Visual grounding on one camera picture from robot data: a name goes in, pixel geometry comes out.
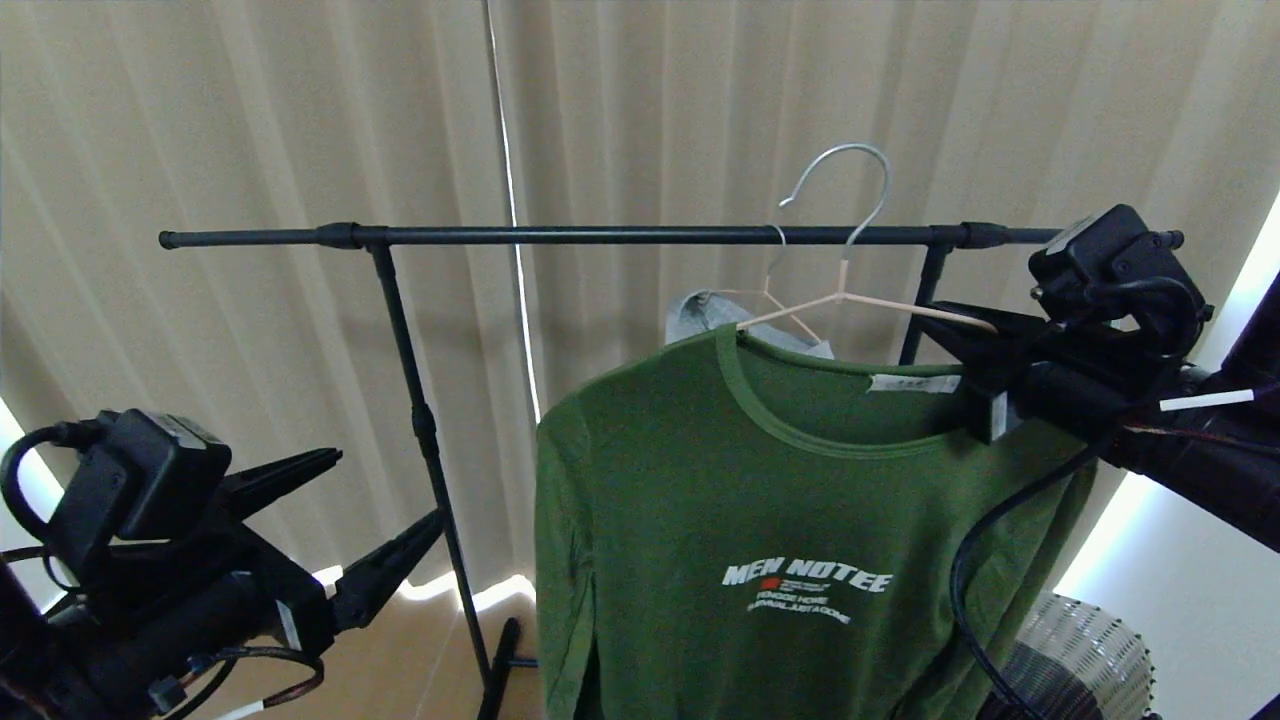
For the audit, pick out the pink clothes hanger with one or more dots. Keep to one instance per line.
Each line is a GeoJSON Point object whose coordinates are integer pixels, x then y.
{"type": "Point", "coordinates": [740, 291]}
{"type": "Point", "coordinates": [843, 278]}

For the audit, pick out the green garment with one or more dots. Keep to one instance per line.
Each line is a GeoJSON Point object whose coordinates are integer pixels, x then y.
{"type": "Point", "coordinates": [700, 500]}

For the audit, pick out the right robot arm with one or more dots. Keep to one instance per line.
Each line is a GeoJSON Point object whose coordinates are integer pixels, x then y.
{"type": "Point", "coordinates": [1220, 470]}

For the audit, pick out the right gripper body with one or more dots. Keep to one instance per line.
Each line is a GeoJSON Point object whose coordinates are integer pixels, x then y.
{"type": "Point", "coordinates": [1060, 395]}

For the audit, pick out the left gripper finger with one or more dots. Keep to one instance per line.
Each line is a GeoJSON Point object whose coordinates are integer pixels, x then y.
{"type": "Point", "coordinates": [375, 585]}
{"type": "Point", "coordinates": [270, 482]}

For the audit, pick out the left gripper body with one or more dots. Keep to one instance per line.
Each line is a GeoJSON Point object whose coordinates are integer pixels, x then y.
{"type": "Point", "coordinates": [180, 620]}

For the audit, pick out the black clothes rack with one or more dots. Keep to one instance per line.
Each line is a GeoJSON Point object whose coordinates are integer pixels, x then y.
{"type": "Point", "coordinates": [600, 235]}

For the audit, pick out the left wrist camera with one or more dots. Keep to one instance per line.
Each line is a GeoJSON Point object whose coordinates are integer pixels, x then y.
{"type": "Point", "coordinates": [150, 480]}

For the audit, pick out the pale grey shorts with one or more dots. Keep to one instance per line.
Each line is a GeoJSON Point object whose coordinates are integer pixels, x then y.
{"type": "Point", "coordinates": [690, 315]}

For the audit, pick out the beige curtain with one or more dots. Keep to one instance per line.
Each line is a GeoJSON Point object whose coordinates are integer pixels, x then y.
{"type": "Point", "coordinates": [300, 100]}

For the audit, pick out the white laundry basket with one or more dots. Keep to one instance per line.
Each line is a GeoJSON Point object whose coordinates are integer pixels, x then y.
{"type": "Point", "coordinates": [1090, 650]}

